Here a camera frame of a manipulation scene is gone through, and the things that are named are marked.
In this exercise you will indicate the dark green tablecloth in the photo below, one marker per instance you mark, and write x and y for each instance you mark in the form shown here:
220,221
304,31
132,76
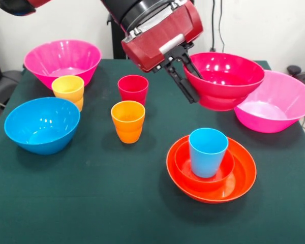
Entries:
66,216

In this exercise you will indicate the small red plastic bowl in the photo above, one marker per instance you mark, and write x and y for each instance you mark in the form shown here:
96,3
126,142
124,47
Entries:
226,86

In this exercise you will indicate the large pink plastic bowl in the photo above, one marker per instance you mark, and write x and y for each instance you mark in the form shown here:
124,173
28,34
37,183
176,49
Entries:
63,58
282,101

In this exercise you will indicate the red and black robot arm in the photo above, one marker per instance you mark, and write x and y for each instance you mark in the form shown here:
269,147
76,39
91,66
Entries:
132,10

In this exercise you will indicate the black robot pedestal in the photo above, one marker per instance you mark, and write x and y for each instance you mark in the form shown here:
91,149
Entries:
118,45

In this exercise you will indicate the blue plastic bowl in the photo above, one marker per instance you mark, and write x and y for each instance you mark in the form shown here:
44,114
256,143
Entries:
40,127

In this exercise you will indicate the small orange plastic bowl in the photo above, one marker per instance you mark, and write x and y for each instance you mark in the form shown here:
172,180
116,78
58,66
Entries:
183,165

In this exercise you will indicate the large orange plastic bowl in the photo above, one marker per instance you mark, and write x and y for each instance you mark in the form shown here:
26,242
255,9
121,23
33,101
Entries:
245,172

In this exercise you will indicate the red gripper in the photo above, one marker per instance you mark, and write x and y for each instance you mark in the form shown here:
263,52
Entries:
162,35

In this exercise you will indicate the red plastic cup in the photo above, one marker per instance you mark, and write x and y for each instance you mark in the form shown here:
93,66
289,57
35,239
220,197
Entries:
132,87

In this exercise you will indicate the yellow plastic cup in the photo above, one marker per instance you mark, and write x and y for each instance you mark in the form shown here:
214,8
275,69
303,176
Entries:
68,89

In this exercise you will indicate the orange plastic cup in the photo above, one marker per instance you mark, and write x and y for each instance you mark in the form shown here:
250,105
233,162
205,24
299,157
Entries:
128,127

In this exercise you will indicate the blue plastic cup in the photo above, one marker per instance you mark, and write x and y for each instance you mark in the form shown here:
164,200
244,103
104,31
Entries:
206,157

